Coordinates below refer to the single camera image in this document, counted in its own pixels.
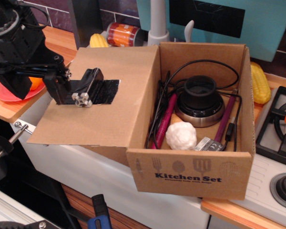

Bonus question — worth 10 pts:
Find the black stove burner grate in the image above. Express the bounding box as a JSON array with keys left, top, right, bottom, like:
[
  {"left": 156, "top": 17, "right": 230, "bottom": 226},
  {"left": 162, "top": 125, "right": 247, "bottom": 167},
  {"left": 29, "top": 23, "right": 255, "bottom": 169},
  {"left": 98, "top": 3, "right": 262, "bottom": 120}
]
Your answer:
[{"left": 256, "top": 86, "right": 286, "bottom": 164}]

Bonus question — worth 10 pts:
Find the black 3D mouse with cable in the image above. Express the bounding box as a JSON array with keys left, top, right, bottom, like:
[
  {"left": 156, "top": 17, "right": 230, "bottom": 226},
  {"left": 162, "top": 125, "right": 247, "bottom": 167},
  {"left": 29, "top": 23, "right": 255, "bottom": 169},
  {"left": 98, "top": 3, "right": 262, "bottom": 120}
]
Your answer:
[{"left": 144, "top": 60, "right": 243, "bottom": 152}]

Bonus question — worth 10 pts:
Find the white toy sink basin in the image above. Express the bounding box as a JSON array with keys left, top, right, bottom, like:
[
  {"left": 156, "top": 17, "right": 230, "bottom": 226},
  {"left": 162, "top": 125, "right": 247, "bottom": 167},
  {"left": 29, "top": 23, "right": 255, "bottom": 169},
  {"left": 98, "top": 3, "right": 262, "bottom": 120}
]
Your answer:
[{"left": 11, "top": 94, "right": 210, "bottom": 229}]

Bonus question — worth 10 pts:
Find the grey toy faucet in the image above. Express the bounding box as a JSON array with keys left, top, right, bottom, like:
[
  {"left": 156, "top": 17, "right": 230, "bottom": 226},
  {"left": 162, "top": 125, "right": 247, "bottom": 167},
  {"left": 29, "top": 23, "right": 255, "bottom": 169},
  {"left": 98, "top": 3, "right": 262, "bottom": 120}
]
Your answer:
[{"left": 147, "top": 0, "right": 170, "bottom": 46}]

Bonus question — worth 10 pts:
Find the orange toy peeled mandarin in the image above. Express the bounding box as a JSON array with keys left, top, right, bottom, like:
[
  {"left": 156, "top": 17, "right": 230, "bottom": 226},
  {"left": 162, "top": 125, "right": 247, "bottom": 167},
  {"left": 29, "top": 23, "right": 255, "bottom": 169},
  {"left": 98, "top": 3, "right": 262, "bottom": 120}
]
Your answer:
[{"left": 29, "top": 77, "right": 43, "bottom": 91}]

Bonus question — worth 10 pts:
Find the purple pen right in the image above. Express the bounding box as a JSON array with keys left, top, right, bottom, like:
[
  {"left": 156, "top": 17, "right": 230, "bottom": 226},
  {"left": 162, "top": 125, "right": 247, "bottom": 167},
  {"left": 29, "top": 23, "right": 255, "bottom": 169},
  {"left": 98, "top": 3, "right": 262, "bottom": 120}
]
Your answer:
[{"left": 215, "top": 89, "right": 238, "bottom": 142}]

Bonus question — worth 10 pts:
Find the yellow toy corn right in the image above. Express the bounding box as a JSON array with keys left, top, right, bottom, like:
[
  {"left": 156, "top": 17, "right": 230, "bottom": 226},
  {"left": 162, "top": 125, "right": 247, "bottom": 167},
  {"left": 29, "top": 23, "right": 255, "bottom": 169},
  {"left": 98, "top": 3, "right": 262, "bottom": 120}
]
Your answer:
[{"left": 250, "top": 62, "right": 271, "bottom": 104}]

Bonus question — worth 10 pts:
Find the white toy ice cream cone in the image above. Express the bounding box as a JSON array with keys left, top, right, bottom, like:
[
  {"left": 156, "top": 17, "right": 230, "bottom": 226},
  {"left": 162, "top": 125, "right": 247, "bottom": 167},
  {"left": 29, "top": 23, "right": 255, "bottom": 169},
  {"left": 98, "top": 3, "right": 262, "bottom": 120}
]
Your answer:
[{"left": 165, "top": 114, "right": 197, "bottom": 150}]

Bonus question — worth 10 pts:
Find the magenta pen left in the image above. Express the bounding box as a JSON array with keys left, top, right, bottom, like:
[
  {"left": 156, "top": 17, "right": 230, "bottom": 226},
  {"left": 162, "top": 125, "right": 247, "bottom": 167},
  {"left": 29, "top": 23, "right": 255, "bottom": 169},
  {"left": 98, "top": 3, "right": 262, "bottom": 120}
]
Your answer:
[{"left": 151, "top": 94, "right": 177, "bottom": 149}]

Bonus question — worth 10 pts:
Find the red plastic plate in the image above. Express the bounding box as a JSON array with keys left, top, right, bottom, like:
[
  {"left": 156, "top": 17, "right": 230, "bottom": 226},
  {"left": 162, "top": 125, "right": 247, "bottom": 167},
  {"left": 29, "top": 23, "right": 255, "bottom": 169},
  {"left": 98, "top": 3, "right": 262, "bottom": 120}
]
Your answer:
[{"left": 0, "top": 82, "right": 45, "bottom": 102}]

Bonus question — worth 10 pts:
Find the blue black clamp handle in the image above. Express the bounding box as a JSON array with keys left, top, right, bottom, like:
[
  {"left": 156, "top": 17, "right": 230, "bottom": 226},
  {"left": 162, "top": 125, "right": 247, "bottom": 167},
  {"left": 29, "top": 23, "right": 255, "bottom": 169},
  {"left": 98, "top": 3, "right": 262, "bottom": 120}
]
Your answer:
[{"left": 87, "top": 194, "right": 112, "bottom": 229}]

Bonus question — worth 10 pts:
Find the aluminium handle taped with black tape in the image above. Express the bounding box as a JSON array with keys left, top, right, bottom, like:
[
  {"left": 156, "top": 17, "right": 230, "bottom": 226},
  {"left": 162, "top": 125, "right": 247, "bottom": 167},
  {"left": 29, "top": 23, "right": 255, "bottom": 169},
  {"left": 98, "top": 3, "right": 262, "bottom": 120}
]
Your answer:
[{"left": 63, "top": 68, "right": 121, "bottom": 108}]

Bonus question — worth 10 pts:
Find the black stove knob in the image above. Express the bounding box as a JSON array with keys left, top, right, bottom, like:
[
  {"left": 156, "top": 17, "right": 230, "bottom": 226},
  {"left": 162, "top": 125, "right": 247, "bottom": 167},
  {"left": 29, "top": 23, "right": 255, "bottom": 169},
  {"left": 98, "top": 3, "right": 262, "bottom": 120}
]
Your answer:
[{"left": 270, "top": 173, "right": 286, "bottom": 208}]

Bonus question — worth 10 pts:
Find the brown cardboard Kitchen Set box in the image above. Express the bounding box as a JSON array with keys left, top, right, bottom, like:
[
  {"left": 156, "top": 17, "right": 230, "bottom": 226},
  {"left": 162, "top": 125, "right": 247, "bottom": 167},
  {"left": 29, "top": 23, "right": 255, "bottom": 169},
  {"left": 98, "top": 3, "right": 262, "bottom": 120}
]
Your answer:
[{"left": 27, "top": 42, "right": 255, "bottom": 200}]

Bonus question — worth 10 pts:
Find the metal sink towel bar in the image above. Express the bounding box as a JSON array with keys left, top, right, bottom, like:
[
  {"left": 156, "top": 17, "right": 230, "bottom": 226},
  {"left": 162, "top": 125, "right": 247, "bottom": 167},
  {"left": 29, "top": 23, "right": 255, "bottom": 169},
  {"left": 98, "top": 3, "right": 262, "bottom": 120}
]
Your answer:
[{"left": 14, "top": 122, "right": 33, "bottom": 135}]

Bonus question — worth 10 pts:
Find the orange red tin can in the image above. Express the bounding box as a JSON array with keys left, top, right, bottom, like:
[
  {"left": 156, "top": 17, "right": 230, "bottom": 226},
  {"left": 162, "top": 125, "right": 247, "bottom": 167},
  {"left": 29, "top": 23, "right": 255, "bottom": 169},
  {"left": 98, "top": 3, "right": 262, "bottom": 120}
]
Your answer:
[{"left": 106, "top": 22, "right": 144, "bottom": 47}]

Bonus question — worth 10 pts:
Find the teal toy microwave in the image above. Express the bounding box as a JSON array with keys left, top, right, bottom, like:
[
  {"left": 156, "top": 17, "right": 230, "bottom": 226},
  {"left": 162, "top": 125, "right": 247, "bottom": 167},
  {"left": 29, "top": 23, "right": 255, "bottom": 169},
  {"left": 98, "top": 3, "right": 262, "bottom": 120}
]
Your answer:
[{"left": 136, "top": 0, "right": 286, "bottom": 62}]

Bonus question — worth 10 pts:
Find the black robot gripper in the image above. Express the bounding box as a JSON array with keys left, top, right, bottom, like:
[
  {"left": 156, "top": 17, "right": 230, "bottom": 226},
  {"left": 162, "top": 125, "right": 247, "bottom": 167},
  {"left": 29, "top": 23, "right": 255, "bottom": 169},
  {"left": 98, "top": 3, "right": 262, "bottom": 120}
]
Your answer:
[{"left": 0, "top": 0, "right": 71, "bottom": 105}]

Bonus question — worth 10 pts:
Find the black clamp at left edge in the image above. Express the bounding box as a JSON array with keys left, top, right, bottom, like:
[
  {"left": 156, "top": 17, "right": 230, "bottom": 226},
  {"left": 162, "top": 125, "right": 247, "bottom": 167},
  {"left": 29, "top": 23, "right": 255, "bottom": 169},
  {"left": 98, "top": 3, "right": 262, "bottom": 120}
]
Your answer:
[{"left": 0, "top": 120, "right": 29, "bottom": 181}]

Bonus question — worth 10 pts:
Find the yellow toy corn left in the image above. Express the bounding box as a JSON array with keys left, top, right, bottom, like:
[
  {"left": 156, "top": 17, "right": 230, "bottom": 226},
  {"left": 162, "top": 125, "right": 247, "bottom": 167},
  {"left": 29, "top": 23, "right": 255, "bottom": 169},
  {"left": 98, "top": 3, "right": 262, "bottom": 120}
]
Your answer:
[{"left": 90, "top": 33, "right": 109, "bottom": 48}]

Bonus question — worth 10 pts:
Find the small grey labelled adapter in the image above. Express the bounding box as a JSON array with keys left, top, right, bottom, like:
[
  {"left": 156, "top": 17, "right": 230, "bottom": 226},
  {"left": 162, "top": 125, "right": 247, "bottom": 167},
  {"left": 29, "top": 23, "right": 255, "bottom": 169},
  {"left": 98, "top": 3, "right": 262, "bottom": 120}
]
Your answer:
[{"left": 194, "top": 137, "right": 223, "bottom": 151}]

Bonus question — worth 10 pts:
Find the yellow toy corn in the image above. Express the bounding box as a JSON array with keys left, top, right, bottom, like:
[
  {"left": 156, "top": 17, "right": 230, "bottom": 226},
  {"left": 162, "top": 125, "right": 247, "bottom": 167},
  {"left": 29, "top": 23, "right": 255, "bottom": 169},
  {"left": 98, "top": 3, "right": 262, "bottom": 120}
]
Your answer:
[
  {"left": 90, "top": 33, "right": 109, "bottom": 48},
  {"left": 250, "top": 62, "right": 271, "bottom": 104}
]

